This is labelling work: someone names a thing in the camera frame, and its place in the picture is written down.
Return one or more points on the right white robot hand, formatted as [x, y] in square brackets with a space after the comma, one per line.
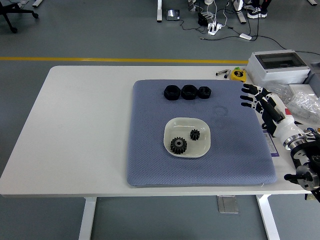
[285, 127]

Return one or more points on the small black gear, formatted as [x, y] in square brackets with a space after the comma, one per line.
[194, 134]

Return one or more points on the large black gear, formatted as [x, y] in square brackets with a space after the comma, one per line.
[178, 145]

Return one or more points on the white flat box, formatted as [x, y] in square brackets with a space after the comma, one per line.
[303, 88]

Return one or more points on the grey metal box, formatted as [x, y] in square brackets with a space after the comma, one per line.
[313, 73]

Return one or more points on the small black hex nut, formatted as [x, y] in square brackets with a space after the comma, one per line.
[205, 93]

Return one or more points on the large black hex nut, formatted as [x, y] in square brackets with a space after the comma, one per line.
[171, 93]
[189, 92]

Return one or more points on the purple-edged card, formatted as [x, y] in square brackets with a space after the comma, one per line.
[271, 147]

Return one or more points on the clear bag of screws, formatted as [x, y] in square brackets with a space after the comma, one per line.
[305, 105]

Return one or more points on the clear bag of blue parts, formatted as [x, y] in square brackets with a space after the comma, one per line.
[281, 91]

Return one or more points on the yellow tape measure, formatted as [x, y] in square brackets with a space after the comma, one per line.
[238, 74]

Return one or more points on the small blue-capped marker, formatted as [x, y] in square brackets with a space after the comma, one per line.
[226, 75]

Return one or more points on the silver pen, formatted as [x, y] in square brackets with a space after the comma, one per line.
[222, 72]

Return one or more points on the white square dish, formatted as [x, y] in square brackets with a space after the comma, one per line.
[200, 147]

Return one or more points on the white table leg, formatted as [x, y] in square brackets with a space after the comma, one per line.
[268, 217]
[87, 217]

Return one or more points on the metal floor plate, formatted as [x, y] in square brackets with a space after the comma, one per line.
[227, 204]

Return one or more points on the white power adapter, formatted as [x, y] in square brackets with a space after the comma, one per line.
[245, 36]

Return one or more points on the black and white shoe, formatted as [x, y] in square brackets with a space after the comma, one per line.
[255, 12]

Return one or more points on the white power strip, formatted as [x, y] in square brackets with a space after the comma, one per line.
[214, 28]

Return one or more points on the white desk leg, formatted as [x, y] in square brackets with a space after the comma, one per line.
[159, 11]
[240, 12]

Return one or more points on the blue-grey textured mat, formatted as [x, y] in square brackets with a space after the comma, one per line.
[155, 162]

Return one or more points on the black power block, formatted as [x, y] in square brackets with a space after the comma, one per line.
[203, 19]

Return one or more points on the black office chair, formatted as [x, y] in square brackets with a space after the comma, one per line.
[10, 12]

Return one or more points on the grey electrical enclosure box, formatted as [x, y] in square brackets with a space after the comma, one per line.
[280, 73]

